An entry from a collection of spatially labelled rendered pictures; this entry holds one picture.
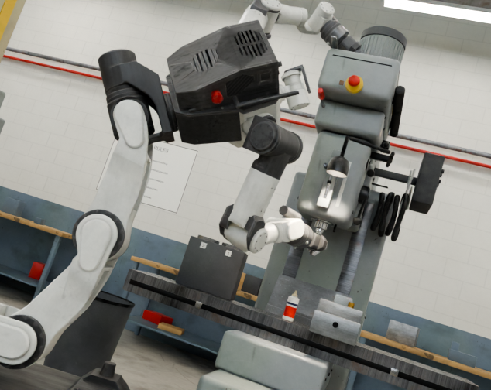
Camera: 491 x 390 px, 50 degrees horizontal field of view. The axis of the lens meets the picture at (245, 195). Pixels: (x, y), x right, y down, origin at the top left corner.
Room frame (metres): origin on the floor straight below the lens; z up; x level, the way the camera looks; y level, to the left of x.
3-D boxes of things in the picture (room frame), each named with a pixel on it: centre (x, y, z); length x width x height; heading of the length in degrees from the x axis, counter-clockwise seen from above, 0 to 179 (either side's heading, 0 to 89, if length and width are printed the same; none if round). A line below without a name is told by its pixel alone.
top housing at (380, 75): (1.94, -0.31, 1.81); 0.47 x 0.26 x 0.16; 164
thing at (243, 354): (1.93, -0.30, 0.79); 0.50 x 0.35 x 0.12; 164
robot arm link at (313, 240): (1.86, -0.25, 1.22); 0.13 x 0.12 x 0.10; 52
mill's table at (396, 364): (1.93, -0.30, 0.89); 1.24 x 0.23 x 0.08; 74
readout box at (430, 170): (2.12, -0.71, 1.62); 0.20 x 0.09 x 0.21; 164
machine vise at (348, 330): (1.86, -0.44, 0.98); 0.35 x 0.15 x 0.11; 166
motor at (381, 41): (2.17, -0.37, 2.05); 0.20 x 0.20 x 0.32
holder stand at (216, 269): (2.06, 0.03, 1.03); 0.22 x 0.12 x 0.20; 81
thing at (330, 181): (1.82, -0.27, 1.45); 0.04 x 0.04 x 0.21; 74
